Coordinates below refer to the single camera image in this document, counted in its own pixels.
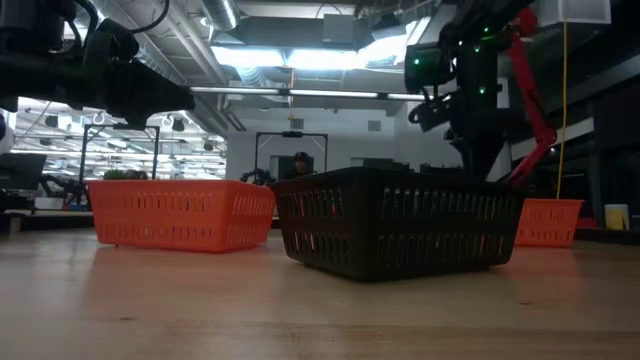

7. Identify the silver ceiling duct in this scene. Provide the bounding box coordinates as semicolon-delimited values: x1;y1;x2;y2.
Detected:
198;0;241;32

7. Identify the yellow and white container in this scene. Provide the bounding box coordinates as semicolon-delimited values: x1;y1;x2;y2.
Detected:
603;203;631;232

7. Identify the dark monitor screen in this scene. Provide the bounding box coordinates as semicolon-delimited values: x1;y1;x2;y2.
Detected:
0;152;48;192

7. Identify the orange plastic basket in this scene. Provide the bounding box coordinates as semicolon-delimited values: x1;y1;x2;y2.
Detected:
513;197;585;249
85;178;277;254

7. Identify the long ceiling light strip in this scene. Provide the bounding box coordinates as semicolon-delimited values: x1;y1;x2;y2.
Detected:
188;85;426;101

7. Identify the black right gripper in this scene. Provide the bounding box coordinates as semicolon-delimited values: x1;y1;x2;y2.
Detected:
407;34;507;180

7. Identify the black metal frame stand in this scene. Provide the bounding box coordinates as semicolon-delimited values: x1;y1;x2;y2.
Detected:
253;130;330;176
77;122;162;187

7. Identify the grey ceiling box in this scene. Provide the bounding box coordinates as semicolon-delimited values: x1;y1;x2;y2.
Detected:
321;13;357;46

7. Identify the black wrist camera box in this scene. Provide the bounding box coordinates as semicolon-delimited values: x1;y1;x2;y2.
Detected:
403;42;455;95

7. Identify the black plastic basket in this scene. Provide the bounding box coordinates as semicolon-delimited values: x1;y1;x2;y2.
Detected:
269;166;526;283

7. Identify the yellow hanging cable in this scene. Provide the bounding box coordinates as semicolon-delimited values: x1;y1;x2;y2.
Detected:
555;0;570;200

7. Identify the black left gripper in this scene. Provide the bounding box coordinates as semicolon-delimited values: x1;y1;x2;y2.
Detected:
82;18;197;132

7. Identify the person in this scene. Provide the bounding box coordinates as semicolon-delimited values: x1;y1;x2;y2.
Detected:
285;151;316;180

